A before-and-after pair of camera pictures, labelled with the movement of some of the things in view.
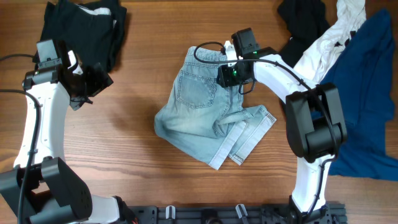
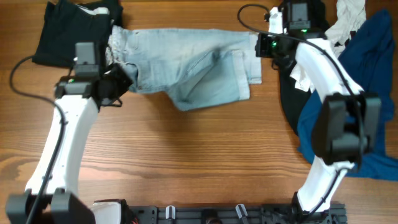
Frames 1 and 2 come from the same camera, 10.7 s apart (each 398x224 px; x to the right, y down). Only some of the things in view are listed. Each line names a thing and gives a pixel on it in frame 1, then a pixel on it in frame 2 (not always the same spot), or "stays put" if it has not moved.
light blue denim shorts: x=208 y=122 → x=192 y=68
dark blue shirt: x=363 y=73 stays put
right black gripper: x=224 y=75 → x=261 y=45
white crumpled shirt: x=321 y=50 stays put
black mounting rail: x=231 y=214 stays put
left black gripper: x=101 y=81 → x=125 y=81
